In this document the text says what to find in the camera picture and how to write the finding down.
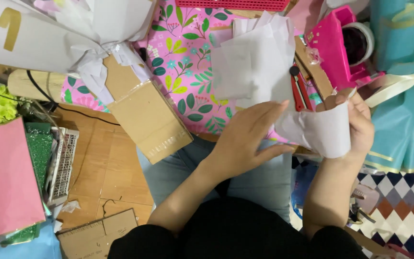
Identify person's left hand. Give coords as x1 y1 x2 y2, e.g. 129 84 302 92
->
210 100 296 180

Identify person's right hand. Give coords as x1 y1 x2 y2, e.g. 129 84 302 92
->
331 88 375 163

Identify white tissue paper sheet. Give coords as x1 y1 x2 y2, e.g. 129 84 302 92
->
275 101 351 159

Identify cream satin ribbon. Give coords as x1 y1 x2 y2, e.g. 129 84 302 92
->
364 73 414 108

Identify brown cardboard strip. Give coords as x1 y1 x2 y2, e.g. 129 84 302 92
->
294 35 334 101

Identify red utility knife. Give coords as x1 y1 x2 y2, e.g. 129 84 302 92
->
289 65 315 112

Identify pink tape dispenser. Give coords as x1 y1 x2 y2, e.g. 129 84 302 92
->
305 5 386 92

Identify teal wrapping paper bouquet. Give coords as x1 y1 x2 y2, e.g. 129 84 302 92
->
364 0 414 174

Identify blue plastic bag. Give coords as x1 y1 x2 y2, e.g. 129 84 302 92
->
291 162 319 220

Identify stack of white tissue sheets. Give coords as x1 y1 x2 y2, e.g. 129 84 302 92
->
211 11 296 110

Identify checkered diamond pattern mat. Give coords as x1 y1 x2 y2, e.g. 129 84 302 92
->
347 171 414 259

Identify person's blue jeans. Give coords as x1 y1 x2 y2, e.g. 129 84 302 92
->
137 134 294 224

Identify red plastic basket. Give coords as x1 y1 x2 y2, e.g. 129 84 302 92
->
175 0 291 12

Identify pink floral wrapping paper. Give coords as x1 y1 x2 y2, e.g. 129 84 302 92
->
61 0 322 144

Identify person's black shirt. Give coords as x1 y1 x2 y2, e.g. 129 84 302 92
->
107 196 369 259

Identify brown cardboard box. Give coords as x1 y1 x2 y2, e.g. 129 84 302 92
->
103 54 194 165

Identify flat brown cardboard piece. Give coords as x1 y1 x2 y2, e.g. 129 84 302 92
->
56 208 138 259

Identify white plastic basket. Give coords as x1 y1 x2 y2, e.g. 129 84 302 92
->
46 127 80 206

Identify white wrapping paper bouquet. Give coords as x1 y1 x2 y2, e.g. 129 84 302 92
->
0 0 157 105

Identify wooden roll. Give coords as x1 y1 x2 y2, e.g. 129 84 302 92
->
7 69 67 103

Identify green glitter foam sheet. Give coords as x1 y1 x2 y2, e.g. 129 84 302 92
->
1 122 54 247

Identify yellow artificial flowers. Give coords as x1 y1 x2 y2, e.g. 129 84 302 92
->
0 85 19 124

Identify pink paper sheet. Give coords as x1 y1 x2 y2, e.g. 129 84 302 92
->
0 117 46 241

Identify light blue paper sheet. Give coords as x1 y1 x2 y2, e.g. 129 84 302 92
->
0 219 63 259

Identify black cable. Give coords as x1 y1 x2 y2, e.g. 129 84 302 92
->
26 70 121 126

